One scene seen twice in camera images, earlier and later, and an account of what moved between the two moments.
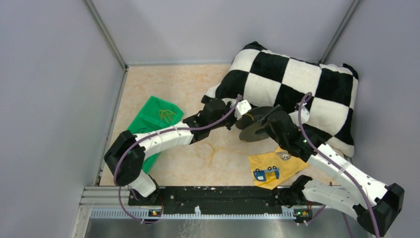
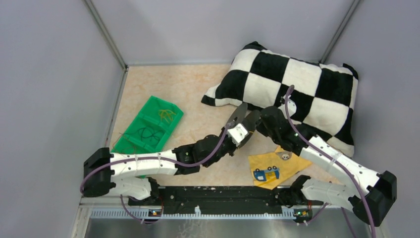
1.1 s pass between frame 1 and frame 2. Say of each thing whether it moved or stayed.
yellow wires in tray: stayed
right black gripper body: stayed
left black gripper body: moved
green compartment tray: stayed
